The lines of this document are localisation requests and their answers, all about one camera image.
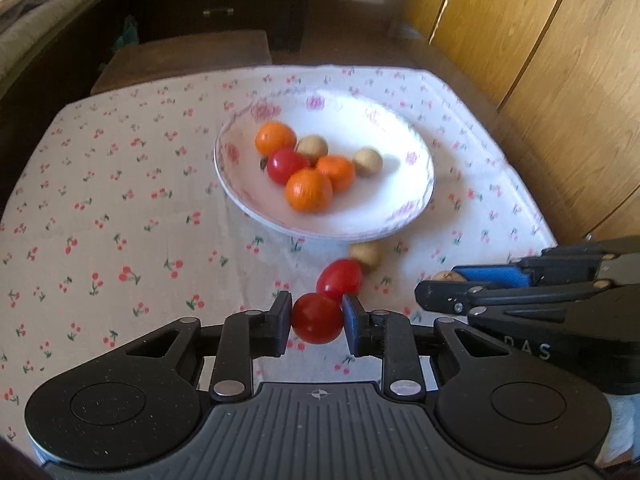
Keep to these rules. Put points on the brown longan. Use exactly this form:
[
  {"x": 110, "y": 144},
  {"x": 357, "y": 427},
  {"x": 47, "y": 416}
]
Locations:
[
  {"x": 368, "y": 161},
  {"x": 313, "y": 146},
  {"x": 444, "y": 276},
  {"x": 366, "y": 254}
]

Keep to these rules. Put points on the white cloth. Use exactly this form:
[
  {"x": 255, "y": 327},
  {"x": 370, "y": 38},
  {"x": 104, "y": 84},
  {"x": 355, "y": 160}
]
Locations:
[{"x": 622, "y": 430}]

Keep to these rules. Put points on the teal patterned cloth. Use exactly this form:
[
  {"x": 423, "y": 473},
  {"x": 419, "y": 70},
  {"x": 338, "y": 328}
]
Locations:
[{"x": 128, "y": 31}]

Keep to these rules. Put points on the light wooden wardrobe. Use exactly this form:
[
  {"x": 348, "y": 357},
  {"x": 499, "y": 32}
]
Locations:
[{"x": 540, "y": 60}]

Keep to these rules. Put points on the red tomato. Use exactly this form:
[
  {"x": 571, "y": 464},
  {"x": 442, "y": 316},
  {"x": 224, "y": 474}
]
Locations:
[
  {"x": 340, "y": 279},
  {"x": 317, "y": 319},
  {"x": 285, "y": 165}
]

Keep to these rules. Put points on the orange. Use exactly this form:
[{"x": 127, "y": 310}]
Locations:
[
  {"x": 275, "y": 139},
  {"x": 339, "y": 172},
  {"x": 308, "y": 190}
]

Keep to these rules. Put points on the cherry print tablecloth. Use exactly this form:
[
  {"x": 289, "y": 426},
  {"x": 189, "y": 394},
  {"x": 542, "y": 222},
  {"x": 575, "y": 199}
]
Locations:
[{"x": 125, "y": 200}]

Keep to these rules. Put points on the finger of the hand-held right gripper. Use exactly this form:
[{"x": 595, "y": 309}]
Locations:
[
  {"x": 440, "y": 297},
  {"x": 492, "y": 275}
]

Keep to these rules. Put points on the dark wooden stool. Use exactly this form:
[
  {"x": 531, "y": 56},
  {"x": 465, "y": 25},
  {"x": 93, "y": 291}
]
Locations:
[{"x": 190, "y": 57}]

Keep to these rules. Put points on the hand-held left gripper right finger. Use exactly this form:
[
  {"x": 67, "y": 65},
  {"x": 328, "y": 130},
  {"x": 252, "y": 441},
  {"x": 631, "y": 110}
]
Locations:
[{"x": 350, "y": 328}]

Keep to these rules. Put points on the white floral plate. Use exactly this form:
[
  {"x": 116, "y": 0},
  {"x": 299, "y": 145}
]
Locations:
[{"x": 380, "y": 205}]

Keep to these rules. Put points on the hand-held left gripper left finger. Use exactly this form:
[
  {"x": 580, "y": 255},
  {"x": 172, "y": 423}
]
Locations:
[{"x": 283, "y": 323}]

